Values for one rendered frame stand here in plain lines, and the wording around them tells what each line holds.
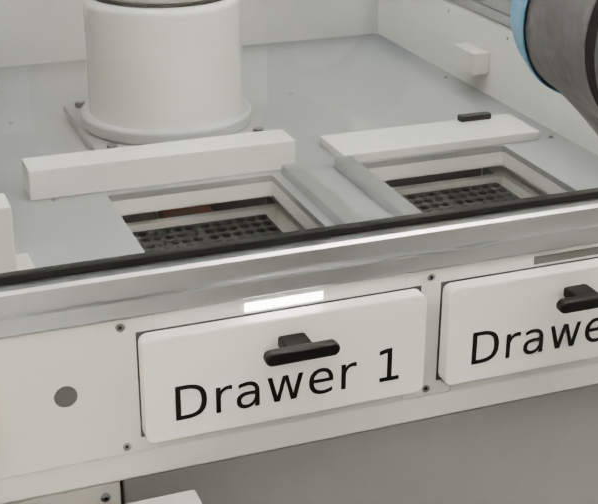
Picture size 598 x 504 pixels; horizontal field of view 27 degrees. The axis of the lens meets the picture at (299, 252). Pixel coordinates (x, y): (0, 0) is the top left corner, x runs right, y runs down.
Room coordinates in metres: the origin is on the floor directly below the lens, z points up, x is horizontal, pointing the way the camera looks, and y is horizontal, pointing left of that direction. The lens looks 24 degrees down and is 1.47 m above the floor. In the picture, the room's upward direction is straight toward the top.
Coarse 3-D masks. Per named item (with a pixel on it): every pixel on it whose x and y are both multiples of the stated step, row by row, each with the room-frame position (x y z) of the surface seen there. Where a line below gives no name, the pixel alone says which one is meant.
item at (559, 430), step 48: (528, 384) 1.19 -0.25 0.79; (576, 384) 1.21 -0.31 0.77; (240, 432) 1.07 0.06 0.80; (288, 432) 1.09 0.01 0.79; (336, 432) 1.11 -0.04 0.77; (384, 432) 1.14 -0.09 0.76; (432, 432) 1.16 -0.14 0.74; (480, 432) 1.18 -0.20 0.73; (528, 432) 1.20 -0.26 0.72; (576, 432) 1.23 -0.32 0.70; (0, 480) 0.99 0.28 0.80; (48, 480) 1.00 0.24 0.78; (96, 480) 1.02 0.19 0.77; (144, 480) 1.04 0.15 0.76; (192, 480) 1.06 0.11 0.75; (240, 480) 1.08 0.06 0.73; (288, 480) 1.10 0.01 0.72; (336, 480) 1.12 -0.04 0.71; (384, 480) 1.14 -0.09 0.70; (432, 480) 1.16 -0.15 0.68; (480, 480) 1.18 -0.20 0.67; (528, 480) 1.20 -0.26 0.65; (576, 480) 1.23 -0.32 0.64
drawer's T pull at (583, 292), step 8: (568, 288) 1.17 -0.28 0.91; (576, 288) 1.17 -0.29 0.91; (584, 288) 1.17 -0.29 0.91; (592, 288) 1.17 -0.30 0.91; (568, 296) 1.16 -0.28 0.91; (576, 296) 1.15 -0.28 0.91; (584, 296) 1.15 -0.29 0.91; (592, 296) 1.15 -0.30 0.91; (560, 304) 1.14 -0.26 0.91; (568, 304) 1.14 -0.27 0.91; (576, 304) 1.14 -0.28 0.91; (584, 304) 1.14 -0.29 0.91; (592, 304) 1.15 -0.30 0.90; (568, 312) 1.14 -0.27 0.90
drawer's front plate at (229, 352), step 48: (144, 336) 1.03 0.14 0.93; (192, 336) 1.03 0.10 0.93; (240, 336) 1.05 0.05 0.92; (336, 336) 1.08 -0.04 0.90; (384, 336) 1.10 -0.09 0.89; (144, 384) 1.01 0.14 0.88; (336, 384) 1.08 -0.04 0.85; (384, 384) 1.10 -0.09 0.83; (144, 432) 1.02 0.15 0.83; (192, 432) 1.03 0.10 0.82
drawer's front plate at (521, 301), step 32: (448, 288) 1.14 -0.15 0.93; (480, 288) 1.14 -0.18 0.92; (512, 288) 1.15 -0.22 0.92; (544, 288) 1.17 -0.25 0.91; (448, 320) 1.13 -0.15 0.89; (480, 320) 1.14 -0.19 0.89; (512, 320) 1.15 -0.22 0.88; (544, 320) 1.17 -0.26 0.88; (576, 320) 1.18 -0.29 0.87; (448, 352) 1.13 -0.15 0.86; (480, 352) 1.14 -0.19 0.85; (512, 352) 1.15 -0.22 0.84; (544, 352) 1.17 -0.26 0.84; (576, 352) 1.18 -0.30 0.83; (448, 384) 1.13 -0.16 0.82
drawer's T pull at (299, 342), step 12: (288, 336) 1.06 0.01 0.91; (300, 336) 1.06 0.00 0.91; (288, 348) 1.03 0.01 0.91; (300, 348) 1.03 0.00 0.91; (312, 348) 1.04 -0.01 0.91; (324, 348) 1.04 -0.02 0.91; (336, 348) 1.04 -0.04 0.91; (264, 360) 1.02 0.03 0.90; (276, 360) 1.02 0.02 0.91; (288, 360) 1.03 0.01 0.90; (300, 360) 1.03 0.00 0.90
